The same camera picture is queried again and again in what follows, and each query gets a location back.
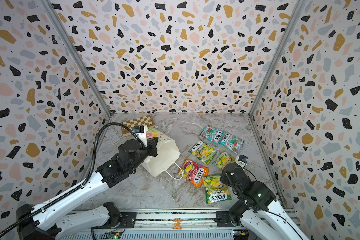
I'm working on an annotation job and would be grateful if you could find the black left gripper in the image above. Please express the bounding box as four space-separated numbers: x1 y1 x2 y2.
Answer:
129 135 159 173

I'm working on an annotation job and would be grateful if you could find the teal Fox's candy packet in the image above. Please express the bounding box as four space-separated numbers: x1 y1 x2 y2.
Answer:
219 133 244 154
200 125 225 145

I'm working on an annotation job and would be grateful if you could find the green yellow Fox's candy packet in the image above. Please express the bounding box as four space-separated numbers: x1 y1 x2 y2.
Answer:
189 141 218 165

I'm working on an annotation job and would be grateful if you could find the orange edged snack packet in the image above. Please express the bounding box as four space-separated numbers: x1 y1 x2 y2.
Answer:
178 158 209 188

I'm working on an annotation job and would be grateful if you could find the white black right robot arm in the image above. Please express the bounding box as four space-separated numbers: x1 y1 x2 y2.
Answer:
216 162 308 240

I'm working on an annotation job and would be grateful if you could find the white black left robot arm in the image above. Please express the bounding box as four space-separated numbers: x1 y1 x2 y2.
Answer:
17 137 159 240

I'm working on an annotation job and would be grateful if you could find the wooden chessboard box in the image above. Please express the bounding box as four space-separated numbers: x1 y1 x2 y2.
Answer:
122 115 156 130

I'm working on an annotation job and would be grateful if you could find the circuit board right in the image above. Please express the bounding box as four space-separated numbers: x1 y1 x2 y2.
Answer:
233 230 249 240

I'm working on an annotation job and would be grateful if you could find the green circuit board left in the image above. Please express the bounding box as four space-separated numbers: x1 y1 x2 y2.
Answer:
101 232 122 240

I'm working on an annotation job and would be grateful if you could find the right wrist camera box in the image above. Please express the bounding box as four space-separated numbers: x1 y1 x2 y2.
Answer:
235 155 248 168

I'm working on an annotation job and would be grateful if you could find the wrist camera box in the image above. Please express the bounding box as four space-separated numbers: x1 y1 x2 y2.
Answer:
134 125 148 147
235 155 248 168

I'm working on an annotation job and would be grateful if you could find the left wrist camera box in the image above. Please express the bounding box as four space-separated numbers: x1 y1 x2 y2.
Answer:
134 125 148 147

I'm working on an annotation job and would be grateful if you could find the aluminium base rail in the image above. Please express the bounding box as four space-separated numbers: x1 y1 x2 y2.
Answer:
59 207 302 240

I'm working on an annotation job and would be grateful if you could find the orange figurine on rail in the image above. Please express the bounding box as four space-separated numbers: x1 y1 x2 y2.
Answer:
173 218 183 230

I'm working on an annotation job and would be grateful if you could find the black corrugated cable conduit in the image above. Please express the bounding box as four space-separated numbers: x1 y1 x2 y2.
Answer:
0 122 139 240

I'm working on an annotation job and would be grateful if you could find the aluminium corner post left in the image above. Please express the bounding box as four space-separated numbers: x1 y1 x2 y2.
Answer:
40 1 111 120

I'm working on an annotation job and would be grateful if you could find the aluminium corner post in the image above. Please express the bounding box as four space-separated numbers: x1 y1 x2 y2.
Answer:
40 1 111 120
249 0 307 119

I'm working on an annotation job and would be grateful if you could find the aluminium corner post right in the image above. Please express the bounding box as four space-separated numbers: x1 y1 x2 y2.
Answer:
249 0 307 119

